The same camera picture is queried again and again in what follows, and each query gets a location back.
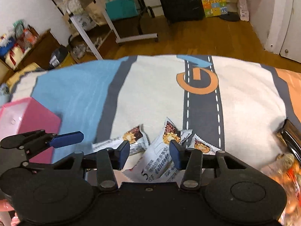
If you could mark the orange snack packet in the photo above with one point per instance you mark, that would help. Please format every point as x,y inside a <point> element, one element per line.
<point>289,169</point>

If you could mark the black metal stand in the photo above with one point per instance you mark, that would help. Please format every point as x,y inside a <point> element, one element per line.
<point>143,16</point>

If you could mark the pink plastic box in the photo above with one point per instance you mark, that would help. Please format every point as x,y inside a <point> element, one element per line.
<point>28,115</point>

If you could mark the black slipper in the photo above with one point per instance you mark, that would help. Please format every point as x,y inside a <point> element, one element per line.
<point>229,17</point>

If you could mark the printed road blanket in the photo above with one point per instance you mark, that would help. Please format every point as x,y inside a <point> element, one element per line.
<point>152,87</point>

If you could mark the small white snack packet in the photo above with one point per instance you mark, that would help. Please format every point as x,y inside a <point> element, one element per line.
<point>187,135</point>

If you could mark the yellow cloth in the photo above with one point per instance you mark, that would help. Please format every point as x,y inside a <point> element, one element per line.
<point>21,74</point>

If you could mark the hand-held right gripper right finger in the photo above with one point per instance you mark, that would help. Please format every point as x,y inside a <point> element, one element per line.
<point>175,154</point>

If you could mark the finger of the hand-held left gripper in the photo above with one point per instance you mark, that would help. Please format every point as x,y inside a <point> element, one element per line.
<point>65,139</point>

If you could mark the large white nut snack packet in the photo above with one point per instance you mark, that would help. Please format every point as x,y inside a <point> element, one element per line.
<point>155,155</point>

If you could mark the white door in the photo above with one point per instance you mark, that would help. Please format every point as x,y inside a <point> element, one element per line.
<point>282,23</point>

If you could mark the black trash bin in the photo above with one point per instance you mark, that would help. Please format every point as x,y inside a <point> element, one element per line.
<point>58,56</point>

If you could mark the white rolling table stand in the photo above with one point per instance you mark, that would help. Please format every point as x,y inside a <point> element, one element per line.
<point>87,37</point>

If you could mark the black suitcase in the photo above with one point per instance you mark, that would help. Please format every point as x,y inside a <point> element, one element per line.
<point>178,2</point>

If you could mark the dark glossy snack packet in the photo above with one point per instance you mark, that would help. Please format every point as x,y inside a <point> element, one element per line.
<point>290,136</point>

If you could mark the beige tote bag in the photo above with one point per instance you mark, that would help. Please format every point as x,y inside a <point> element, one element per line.
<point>95,9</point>

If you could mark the pink white package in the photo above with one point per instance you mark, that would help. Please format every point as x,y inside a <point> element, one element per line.
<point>243,7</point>

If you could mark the wooden cabinet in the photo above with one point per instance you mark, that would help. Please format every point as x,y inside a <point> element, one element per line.
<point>44,49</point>

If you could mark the teal tote bag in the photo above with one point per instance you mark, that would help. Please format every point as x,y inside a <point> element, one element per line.
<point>120,9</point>

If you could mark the grey shoe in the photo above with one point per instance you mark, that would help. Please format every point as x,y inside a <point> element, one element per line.
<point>78,50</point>

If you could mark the cluttered shelf goods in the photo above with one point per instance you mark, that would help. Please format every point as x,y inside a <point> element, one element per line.
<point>16,44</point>

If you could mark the colourful gift bag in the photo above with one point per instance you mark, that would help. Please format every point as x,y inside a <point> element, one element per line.
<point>214,7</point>

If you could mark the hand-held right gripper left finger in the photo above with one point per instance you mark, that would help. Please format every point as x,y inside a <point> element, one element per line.
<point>123,154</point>

